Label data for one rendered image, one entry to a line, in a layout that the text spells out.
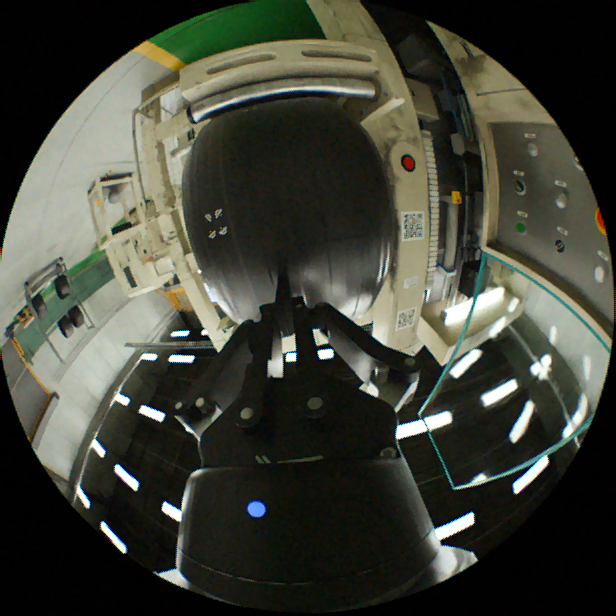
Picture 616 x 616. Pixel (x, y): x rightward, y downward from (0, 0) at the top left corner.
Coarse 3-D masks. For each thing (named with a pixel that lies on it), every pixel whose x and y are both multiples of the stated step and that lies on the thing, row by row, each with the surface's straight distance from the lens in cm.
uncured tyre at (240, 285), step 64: (256, 128) 26; (320, 128) 25; (192, 192) 24; (256, 192) 20; (320, 192) 21; (384, 192) 25; (256, 256) 21; (320, 256) 21; (384, 256) 26; (256, 320) 27
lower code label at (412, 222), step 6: (402, 216) 48; (408, 216) 50; (414, 216) 51; (420, 216) 52; (402, 222) 49; (408, 222) 50; (414, 222) 51; (420, 222) 52; (402, 228) 49; (408, 228) 50; (414, 228) 51; (420, 228) 53; (402, 234) 49; (408, 234) 50; (414, 234) 52; (420, 234) 53; (402, 240) 50; (408, 240) 51
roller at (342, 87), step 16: (288, 80) 40; (304, 80) 40; (320, 80) 41; (336, 80) 42; (352, 80) 43; (224, 96) 39; (240, 96) 39; (256, 96) 39; (272, 96) 39; (288, 96) 40; (304, 96) 41; (320, 96) 42; (336, 96) 43; (352, 96) 43; (368, 96) 44; (192, 112) 40; (208, 112) 40; (224, 112) 40
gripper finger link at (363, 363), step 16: (320, 304) 15; (336, 320) 12; (336, 336) 12; (352, 336) 11; (368, 336) 11; (352, 352) 11; (368, 352) 10; (384, 352) 10; (400, 352) 10; (352, 368) 12; (368, 368) 10; (400, 368) 9; (416, 368) 9; (368, 384) 11
